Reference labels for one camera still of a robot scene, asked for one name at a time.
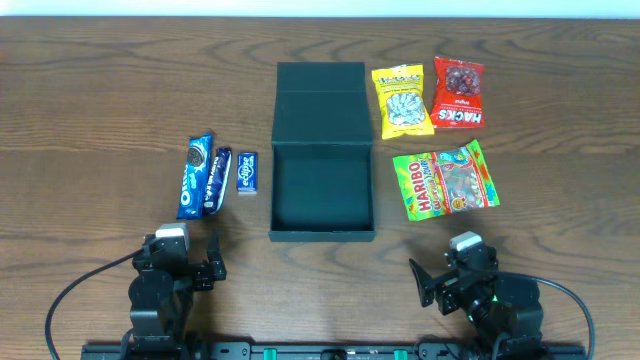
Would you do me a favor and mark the purple Dairy Milk bar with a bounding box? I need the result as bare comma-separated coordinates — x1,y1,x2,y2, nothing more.
203,147,232,216

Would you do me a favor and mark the blue Oreo cookie pack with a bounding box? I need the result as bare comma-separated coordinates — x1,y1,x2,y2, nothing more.
176,133,213,220

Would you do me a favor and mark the blue Eclipse mints tin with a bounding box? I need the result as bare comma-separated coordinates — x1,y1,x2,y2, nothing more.
236,152,258,195

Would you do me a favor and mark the Haribo gummy worms bag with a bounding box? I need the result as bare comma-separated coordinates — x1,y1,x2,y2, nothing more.
393,140,500,222

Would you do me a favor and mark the dark green gift box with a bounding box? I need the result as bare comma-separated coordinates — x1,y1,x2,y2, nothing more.
269,62,376,243

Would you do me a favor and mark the red Hacks candy bag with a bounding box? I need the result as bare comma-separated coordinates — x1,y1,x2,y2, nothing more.
430,57,485,129

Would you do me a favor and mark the yellow Hacks candy bag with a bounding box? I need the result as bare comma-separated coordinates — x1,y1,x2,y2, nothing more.
371,64,435,140

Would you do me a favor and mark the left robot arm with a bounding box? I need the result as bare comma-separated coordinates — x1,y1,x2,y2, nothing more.
119,234,227,360

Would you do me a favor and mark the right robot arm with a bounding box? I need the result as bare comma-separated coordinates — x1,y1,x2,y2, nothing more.
409,243,544,359

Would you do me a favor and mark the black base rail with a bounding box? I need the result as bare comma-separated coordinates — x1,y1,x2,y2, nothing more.
80,341,587,360

